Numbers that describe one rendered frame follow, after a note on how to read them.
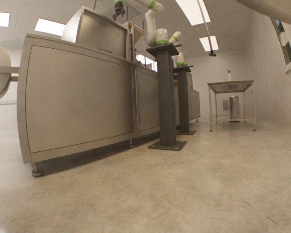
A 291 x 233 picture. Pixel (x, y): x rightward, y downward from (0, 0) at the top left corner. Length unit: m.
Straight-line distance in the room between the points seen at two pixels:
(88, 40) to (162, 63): 0.71
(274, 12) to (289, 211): 0.53
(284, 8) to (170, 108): 1.09
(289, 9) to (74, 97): 0.88
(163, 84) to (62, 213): 1.13
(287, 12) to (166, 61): 1.14
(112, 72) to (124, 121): 0.40
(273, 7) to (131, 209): 0.55
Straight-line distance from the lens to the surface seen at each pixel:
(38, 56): 0.84
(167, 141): 1.19
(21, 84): 0.78
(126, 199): 0.54
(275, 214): 0.54
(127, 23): 1.85
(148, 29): 1.60
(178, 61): 1.97
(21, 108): 0.76
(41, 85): 0.79
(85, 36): 1.27
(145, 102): 1.32
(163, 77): 1.20
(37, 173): 0.86
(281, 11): 0.17
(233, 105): 3.54
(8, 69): 1.07
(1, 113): 4.86
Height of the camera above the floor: 0.33
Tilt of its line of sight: 2 degrees down
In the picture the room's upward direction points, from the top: 3 degrees counter-clockwise
